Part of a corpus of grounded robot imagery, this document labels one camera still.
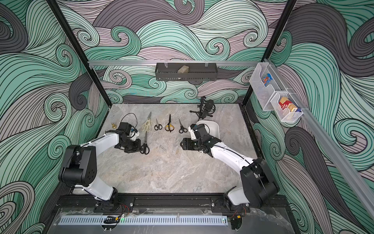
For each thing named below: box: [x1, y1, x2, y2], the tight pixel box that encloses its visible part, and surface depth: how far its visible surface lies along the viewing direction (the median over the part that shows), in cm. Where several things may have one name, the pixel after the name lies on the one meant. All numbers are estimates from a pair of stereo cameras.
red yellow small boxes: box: [278, 96, 299, 113], surface depth 67 cm
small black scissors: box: [154, 117, 163, 131], surface depth 109 cm
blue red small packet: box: [261, 73, 273, 87], surface depth 85 cm
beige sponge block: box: [177, 64, 190, 74], surface depth 94 cm
